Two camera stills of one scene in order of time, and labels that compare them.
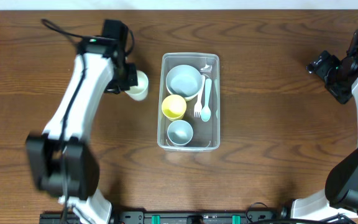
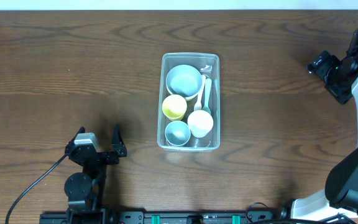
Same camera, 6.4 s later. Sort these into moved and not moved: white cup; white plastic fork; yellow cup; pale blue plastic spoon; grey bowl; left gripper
Moved: left gripper; white cup
Not moved: yellow cup; grey bowl; pale blue plastic spoon; white plastic fork
